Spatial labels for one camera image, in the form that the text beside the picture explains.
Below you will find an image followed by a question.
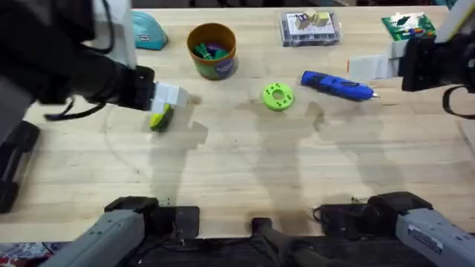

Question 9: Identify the orange tub with toys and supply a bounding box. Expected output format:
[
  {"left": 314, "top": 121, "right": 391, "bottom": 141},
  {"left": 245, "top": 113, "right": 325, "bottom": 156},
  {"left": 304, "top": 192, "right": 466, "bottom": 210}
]
[{"left": 186, "top": 22, "right": 238, "bottom": 81}]

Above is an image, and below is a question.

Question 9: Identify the yellow-green toy vegetable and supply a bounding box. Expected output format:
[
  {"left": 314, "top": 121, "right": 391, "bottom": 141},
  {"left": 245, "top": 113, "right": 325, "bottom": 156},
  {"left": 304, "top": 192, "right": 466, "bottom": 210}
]
[{"left": 148, "top": 104, "right": 174, "bottom": 134}]

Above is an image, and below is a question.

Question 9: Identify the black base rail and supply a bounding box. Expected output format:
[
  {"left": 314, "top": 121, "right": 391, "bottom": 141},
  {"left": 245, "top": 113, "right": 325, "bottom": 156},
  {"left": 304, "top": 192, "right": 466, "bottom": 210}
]
[{"left": 125, "top": 217, "right": 439, "bottom": 267}]

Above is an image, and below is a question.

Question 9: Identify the black bar beside table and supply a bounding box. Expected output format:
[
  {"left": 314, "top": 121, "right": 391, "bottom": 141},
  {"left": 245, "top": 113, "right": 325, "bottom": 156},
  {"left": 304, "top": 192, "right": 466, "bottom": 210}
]
[{"left": 0, "top": 119, "right": 41, "bottom": 214}]

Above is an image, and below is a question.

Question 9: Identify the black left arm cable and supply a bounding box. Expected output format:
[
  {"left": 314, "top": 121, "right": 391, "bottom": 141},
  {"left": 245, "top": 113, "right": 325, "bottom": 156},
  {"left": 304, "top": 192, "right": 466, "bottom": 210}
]
[{"left": 44, "top": 96, "right": 108, "bottom": 122}]

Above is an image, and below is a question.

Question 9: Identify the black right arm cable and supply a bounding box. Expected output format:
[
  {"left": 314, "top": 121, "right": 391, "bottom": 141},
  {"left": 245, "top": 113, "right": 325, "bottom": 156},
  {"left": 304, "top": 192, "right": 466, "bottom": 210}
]
[{"left": 442, "top": 85, "right": 475, "bottom": 121}]

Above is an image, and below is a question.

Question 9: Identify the clear box with blocks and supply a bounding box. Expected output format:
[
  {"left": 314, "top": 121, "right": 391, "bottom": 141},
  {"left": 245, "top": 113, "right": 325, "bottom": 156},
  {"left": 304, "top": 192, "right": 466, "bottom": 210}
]
[{"left": 279, "top": 10, "right": 342, "bottom": 47}]

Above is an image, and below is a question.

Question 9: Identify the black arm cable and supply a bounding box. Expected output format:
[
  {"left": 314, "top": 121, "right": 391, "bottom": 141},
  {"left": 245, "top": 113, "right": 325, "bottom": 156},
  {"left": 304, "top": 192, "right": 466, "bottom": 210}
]
[
  {"left": 44, "top": 96, "right": 108, "bottom": 122},
  {"left": 442, "top": 85, "right": 475, "bottom": 121}
]

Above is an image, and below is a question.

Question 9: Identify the blue electric screwdriver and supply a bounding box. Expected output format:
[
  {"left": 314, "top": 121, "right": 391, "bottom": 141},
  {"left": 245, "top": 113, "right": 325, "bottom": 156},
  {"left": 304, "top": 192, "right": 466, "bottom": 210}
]
[{"left": 300, "top": 70, "right": 381, "bottom": 102}]

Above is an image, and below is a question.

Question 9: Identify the green disc with holes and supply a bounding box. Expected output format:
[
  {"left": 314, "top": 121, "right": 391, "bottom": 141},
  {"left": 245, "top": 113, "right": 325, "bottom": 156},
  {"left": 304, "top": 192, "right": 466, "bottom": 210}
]
[{"left": 261, "top": 82, "right": 295, "bottom": 113}]

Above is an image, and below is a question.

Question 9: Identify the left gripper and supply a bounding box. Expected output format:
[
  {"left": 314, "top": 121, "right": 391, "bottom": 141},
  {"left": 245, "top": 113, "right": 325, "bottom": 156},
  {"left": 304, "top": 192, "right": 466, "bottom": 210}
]
[{"left": 68, "top": 55, "right": 191, "bottom": 114}]

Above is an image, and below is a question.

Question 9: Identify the green board with blocks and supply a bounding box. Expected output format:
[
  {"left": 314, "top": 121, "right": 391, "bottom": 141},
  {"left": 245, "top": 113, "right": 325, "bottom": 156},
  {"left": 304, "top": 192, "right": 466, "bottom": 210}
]
[{"left": 381, "top": 11, "right": 437, "bottom": 42}]

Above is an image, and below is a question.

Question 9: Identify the teal zip pouch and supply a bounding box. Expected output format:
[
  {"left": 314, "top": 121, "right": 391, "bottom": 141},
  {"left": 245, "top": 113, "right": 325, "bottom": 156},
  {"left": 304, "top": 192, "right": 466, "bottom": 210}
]
[{"left": 131, "top": 10, "right": 169, "bottom": 51}]

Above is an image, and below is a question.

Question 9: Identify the colourful patterned cloth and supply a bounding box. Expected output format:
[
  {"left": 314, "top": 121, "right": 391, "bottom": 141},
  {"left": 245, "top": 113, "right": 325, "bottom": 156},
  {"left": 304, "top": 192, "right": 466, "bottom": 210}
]
[{"left": 0, "top": 241, "right": 68, "bottom": 267}]

